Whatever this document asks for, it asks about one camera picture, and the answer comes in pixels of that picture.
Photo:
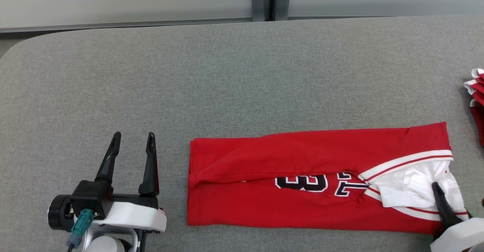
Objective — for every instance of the red white number 23 jersey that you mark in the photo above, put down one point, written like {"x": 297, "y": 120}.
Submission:
{"x": 283, "y": 153}

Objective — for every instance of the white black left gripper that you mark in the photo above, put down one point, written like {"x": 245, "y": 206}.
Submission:
{"x": 132, "y": 214}

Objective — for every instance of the grey partition base rail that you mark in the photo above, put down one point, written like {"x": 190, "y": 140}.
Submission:
{"x": 113, "y": 24}
{"x": 378, "y": 16}

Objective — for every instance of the red white striped shorts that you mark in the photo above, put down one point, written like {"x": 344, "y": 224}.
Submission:
{"x": 479, "y": 93}

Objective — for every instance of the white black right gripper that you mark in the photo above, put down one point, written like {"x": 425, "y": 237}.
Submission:
{"x": 461, "y": 237}

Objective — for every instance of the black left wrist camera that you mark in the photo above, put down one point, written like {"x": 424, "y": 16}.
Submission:
{"x": 92, "y": 197}

